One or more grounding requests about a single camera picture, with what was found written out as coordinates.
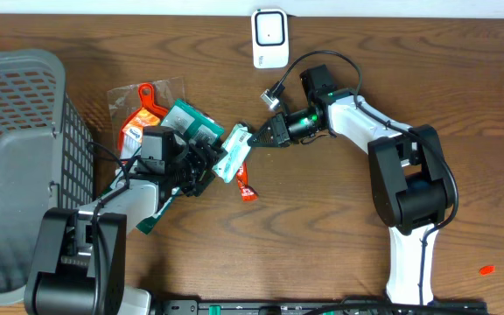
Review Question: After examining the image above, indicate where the red snack stick packet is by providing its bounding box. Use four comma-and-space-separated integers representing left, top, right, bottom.
235, 162, 258, 202

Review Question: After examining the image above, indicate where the pale green small packet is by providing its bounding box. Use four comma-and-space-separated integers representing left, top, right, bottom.
213, 123, 252, 184

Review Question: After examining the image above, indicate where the white barcode scanner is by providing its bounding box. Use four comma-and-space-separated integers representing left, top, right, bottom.
251, 9, 290, 69

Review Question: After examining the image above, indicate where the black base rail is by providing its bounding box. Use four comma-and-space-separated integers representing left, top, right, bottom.
150, 295, 489, 315

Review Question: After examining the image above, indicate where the red packaged item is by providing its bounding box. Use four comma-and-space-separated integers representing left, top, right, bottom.
107, 77, 185, 159

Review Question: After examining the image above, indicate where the grey plastic basket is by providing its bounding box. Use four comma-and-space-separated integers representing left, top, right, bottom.
0, 49, 95, 306

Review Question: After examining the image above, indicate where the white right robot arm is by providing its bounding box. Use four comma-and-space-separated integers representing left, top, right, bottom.
248, 88, 458, 305

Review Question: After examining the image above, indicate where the small red floor marker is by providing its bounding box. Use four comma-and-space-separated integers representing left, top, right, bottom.
479, 265, 496, 276

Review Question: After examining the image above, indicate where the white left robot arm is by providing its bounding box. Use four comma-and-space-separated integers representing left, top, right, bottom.
24, 139, 226, 314

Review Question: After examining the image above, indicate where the green packaged item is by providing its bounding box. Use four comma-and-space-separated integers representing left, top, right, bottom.
86, 100, 224, 233

